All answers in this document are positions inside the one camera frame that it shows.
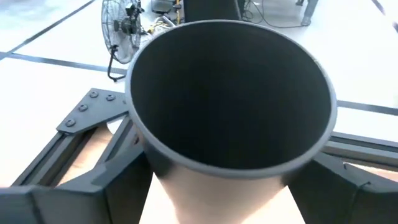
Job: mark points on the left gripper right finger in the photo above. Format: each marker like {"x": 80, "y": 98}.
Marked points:
{"x": 348, "y": 199}

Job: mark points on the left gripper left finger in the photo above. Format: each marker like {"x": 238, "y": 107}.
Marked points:
{"x": 77, "y": 205}

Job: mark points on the black cylindrical utensil cup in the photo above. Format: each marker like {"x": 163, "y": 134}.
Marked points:
{"x": 230, "y": 93}

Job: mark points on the black floor fan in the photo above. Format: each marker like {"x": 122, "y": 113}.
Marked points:
{"x": 121, "y": 46}

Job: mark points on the grey desk leg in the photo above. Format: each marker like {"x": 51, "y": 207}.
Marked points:
{"x": 308, "y": 14}

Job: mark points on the black equipment case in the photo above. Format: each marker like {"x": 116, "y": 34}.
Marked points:
{"x": 211, "y": 9}

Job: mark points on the black aluminium table frame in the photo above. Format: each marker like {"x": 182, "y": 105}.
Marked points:
{"x": 93, "y": 109}

